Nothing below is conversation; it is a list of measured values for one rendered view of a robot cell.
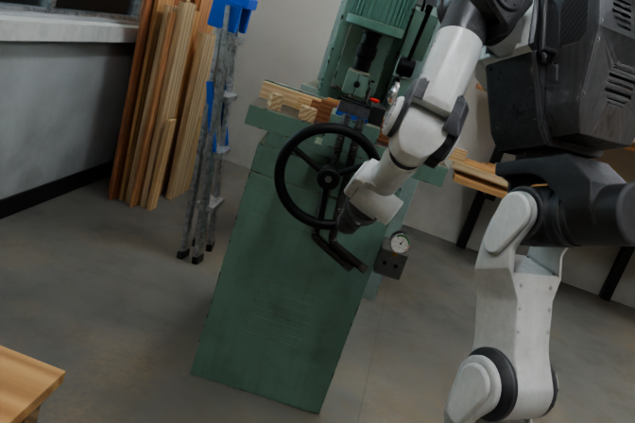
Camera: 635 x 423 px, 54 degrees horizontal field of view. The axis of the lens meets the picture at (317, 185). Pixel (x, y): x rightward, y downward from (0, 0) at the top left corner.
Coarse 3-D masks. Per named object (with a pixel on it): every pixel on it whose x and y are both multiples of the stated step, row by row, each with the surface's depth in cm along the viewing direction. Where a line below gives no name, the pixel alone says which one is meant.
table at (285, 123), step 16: (256, 112) 180; (272, 112) 180; (288, 112) 185; (272, 128) 181; (288, 128) 181; (320, 144) 172; (384, 144) 184; (368, 160) 172; (416, 176) 182; (432, 176) 182
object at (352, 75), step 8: (352, 72) 187; (360, 72) 191; (352, 80) 187; (360, 80) 187; (368, 80) 187; (344, 88) 188; (352, 88) 188; (360, 88) 188; (352, 96) 193; (360, 96) 189
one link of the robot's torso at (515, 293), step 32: (512, 192) 125; (512, 224) 123; (480, 256) 130; (512, 256) 124; (544, 256) 134; (480, 288) 132; (512, 288) 124; (544, 288) 128; (480, 320) 132; (512, 320) 125; (544, 320) 128; (480, 352) 128; (512, 352) 123; (544, 352) 127; (512, 384) 121; (544, 384) 125; (512, 416) 123
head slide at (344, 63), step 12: (348, 36) 197; (360, 36) 197; (384, 36) 197; (348, 48) 198; (384, 48) 198; (348, 60) 199; (384, 60) 199; (336, 72) 200; (372, 72) 200; (336, 84) 201; (372, 96) 202
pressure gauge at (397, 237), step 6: (396, 234) 180; (402, 234) 180; (390, 240) 180; (396, 240) 181; (402, 240) 181; (408, 240) 180; (390, 246) 181; (396, 246) 181; (402, 246) 181; (408, 246) 181; (396, 252) 181; (402, 252) 181
